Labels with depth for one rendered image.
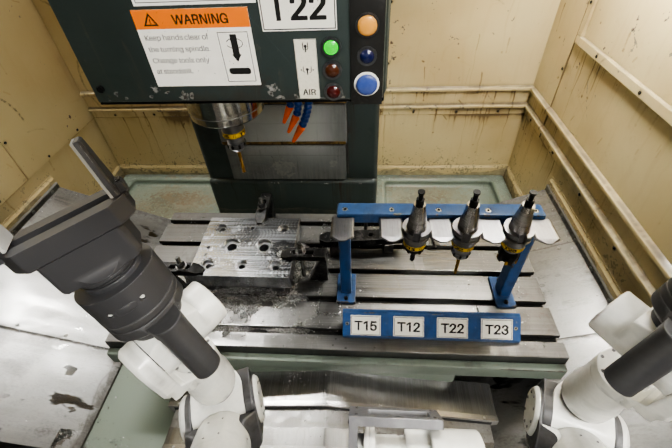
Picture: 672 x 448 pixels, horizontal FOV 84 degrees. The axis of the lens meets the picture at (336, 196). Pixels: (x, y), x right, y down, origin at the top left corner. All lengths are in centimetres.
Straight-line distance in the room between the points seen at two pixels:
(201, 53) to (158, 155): 161
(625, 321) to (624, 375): 6
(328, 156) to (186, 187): 97
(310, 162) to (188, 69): 91
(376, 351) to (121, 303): 72
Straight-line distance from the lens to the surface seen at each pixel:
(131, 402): 146
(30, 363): 157
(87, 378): 152
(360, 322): 103
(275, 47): 55
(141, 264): 46
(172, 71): 62
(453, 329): 106
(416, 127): 182
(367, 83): 55
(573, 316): 135
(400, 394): 116
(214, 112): 78
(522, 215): 87
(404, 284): 115
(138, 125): 210
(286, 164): 147
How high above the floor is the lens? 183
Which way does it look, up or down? 41 degrees down
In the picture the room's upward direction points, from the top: 3 degrees counter-clockwise
